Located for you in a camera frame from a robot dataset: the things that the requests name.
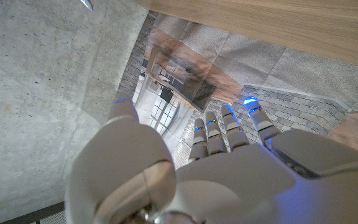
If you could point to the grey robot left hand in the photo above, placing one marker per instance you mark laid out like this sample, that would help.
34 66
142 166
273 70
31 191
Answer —
244 186

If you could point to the grey perforated wall panel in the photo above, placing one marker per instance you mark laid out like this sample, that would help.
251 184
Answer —
54 217

